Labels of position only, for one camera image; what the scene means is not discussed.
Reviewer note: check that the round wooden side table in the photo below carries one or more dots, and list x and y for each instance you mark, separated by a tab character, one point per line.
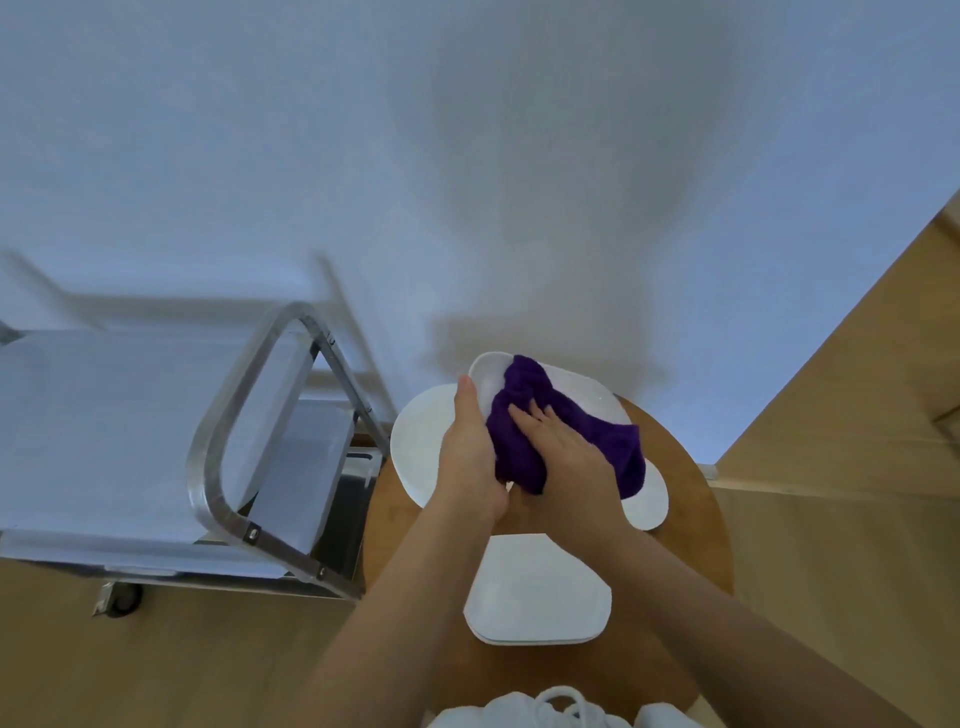
675	585

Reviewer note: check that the person's left hand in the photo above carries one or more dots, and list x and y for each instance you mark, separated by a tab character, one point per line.
469	465

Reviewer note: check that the steel three-tier cart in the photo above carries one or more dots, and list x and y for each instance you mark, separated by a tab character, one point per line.
90	435

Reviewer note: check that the person's white garment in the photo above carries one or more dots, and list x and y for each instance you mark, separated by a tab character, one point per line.
495	712

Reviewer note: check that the person's left forearm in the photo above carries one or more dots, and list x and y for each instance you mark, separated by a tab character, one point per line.
390	630

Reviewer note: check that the person's right hand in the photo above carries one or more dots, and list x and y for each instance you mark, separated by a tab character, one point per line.
577	480

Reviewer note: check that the purple cleaning cloth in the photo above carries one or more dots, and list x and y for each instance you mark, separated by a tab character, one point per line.
517	450

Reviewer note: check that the white oblong serving plate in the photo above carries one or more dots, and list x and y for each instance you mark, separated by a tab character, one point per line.
540	592
592	390

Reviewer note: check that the stack of white rectangular plates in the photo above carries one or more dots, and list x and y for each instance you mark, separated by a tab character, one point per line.
649	502

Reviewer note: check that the person's right forearm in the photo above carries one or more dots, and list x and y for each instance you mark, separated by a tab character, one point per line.
765	645

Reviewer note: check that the stack of white round plates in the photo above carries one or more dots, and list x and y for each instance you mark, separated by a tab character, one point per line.
416	442

